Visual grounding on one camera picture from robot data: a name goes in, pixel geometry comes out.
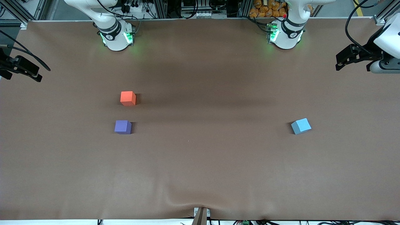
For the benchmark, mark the purple foam block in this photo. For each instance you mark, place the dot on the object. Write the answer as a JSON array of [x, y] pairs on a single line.
[[122, 127]]

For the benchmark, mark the white power strip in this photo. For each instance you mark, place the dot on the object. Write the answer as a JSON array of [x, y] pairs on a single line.
[[204, 14]]

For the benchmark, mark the bag of orange items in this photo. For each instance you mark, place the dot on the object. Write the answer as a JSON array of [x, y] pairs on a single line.
[[265, 9]]

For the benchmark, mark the light blue foam block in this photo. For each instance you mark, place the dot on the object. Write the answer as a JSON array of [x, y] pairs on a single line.
[[301, 126]]

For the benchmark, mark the brown table cover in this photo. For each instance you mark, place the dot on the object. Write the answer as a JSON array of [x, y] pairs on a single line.
[[218, 162]]

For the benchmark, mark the orange foam block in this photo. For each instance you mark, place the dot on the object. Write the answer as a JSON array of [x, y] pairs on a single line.
[[127, 97]]

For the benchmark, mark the brown table edge clamp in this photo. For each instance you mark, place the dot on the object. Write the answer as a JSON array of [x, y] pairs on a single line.
[[200, 216]]

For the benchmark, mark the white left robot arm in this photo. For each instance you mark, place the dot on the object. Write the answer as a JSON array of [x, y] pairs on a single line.
[[287, 37]]

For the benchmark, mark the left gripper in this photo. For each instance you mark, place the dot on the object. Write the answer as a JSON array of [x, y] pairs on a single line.
[[371, 53]]

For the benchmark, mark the green terminal connector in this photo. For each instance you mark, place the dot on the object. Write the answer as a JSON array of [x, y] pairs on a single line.
[[245, 222]]

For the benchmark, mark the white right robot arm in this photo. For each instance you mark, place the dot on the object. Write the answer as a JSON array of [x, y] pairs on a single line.
[[114, 37]]

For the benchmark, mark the aluminium frame profile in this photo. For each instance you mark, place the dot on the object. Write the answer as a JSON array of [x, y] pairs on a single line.
[[15, 12], [379, 19]]

